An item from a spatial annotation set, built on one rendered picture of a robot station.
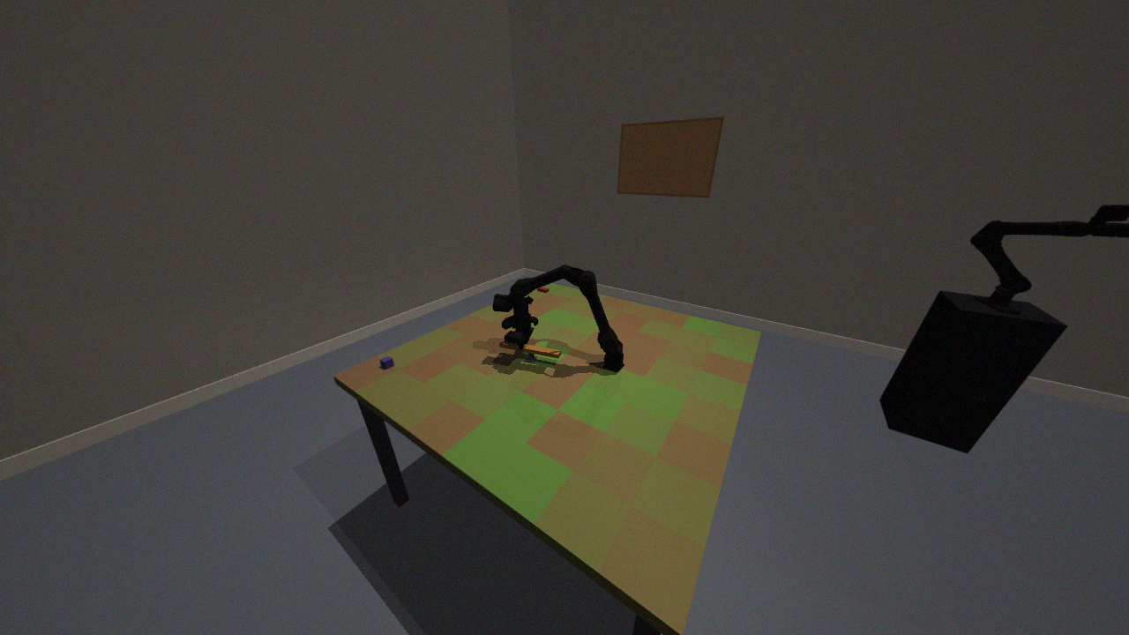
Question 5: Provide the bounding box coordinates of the orange bar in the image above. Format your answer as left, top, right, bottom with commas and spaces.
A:
499, 341, 561, 358

